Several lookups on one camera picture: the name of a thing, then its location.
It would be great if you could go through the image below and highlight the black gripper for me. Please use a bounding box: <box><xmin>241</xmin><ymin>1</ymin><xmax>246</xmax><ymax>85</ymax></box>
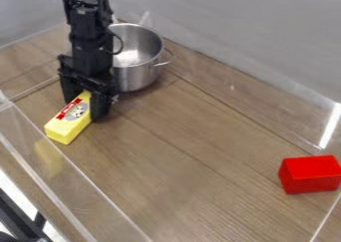
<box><xmin>57</xmin><ymin>36</ymin><xmax>120</xmax><ymax>121</ymax></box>

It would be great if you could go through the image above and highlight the yellow butter block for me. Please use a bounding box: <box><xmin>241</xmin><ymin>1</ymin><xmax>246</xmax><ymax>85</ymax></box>
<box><xmin>44</xmin><ymin>91</ymin><xmax>91</xmax><ymax>144</ymax></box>

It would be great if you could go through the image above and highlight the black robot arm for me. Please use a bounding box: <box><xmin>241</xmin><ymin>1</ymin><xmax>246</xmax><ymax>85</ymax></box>
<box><xmin>57</xmin><ymin>0</ymin><xmax>124</xmax><ymax>121</ymax></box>

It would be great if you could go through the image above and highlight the silver steel pot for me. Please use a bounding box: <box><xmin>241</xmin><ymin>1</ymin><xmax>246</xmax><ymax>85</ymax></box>
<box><xmin>110</xmin><ymin>23</ymin><xmax>172</xmax><ymax>93</ymax></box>

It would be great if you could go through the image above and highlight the red block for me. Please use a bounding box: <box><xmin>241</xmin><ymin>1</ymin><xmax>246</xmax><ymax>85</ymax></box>
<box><xmin>278</xmin><ymin>154</ymin><xmax>341</xmax><ymax>194</ymax></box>

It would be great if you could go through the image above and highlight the black cable loop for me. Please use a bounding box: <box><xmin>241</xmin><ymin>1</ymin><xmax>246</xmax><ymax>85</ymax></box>
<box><xmin>104</xmin><ymin>32</ymin><xmax>126</xmax><ymax>56</ymax></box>

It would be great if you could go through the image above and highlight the clear acrylic enclosure wall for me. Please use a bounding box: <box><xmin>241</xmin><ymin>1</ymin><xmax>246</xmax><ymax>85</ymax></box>
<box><xmin>0</xmin><ymin>0</ymin><xmax>341</xmax><ymax>242</ymax></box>

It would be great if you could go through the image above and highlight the black table frame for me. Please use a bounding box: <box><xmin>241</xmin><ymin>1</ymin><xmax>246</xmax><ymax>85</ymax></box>
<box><xmin>0</xmin><ymin>188</ymin><xmax>53</xmax><ymax>242</ymax></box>

